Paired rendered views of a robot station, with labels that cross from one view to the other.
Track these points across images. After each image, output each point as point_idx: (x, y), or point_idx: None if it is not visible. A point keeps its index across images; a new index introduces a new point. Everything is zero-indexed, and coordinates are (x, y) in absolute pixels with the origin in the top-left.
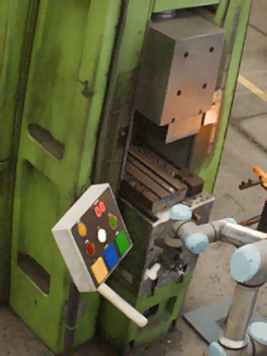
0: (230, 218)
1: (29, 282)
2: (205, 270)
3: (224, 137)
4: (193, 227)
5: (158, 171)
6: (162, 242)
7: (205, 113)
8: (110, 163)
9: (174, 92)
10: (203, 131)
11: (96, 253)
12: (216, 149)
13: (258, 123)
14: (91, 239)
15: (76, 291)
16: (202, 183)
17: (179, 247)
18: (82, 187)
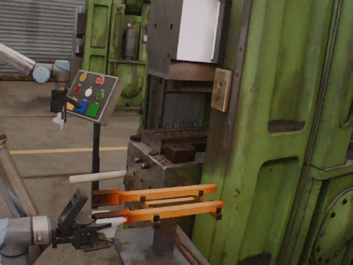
0: (44, 68)
1: None
2: None
3: (243, 153)
4: (45, 64)
5: (182, 134)
6: (69, 96)
7: (212, 91)
8: (154, 93)
9: (152, 23)
10: (217, 119)
11: (78, 96)
12: (234, 163)
13: None
14: (82, 87)
15: (92, 142)
16: (172, 150)
17: (55, 90)
18: (142, 100)
